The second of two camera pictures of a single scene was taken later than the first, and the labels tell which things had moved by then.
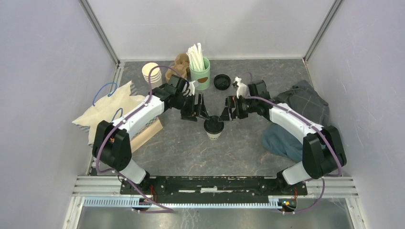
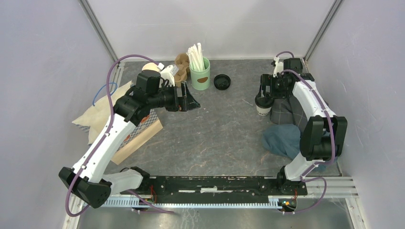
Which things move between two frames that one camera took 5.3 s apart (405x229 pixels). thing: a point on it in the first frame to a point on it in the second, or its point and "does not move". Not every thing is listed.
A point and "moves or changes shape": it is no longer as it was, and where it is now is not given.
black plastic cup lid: (213, 125) moves or changes shape
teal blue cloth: (278, 138) does not move
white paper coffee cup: (212, 136) moves or changes shape
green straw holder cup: (202, 77) does not move
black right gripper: (232, 102) to (267, 79)
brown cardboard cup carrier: (182, 64) does not move
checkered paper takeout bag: (109, 108) does not move
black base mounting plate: (215, 189) does not move
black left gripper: (195, 110) to (187, 102)
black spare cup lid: (221, 81) does not move
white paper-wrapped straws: (195, 53) does not move
